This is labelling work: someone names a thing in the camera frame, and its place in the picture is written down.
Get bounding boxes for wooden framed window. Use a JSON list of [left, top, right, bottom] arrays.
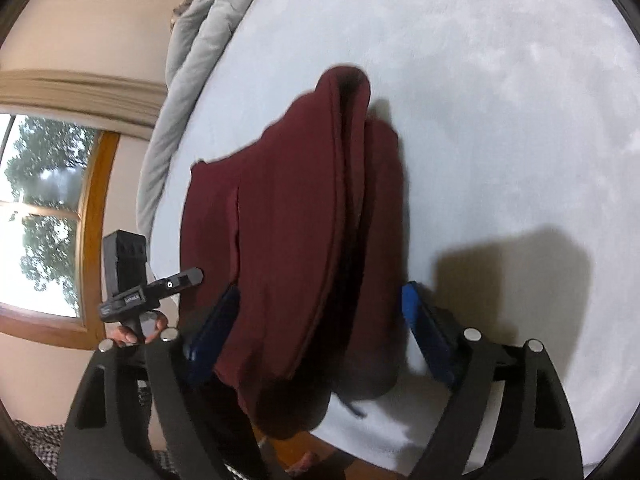
[[0, 112, 122, 349]]

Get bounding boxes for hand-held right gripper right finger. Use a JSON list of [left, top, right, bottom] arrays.
[[401, 280, 586, 480]]

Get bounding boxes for white bed sheet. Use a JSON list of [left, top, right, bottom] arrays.
[[145, 0, 640, 480]]

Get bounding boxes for person's left hand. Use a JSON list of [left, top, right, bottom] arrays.
[[109, 310, 172, 349]]

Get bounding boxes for beige window valance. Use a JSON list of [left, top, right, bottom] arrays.
[[0, 69, 168, 133]]

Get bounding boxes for maroon pants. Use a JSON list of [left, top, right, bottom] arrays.
[[180, 64, 413, 441]]

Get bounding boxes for grey comforter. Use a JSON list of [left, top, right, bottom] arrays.
[[137, 0, 281, 221]]

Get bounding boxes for checkered shirt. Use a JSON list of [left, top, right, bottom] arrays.
[[12, 419, 68, 478]]

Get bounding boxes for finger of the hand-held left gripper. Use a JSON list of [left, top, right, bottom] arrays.
[[161, 267, 205, 295]]

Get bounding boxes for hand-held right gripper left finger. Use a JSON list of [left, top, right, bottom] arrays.
[[57, 282, 243, 480]]

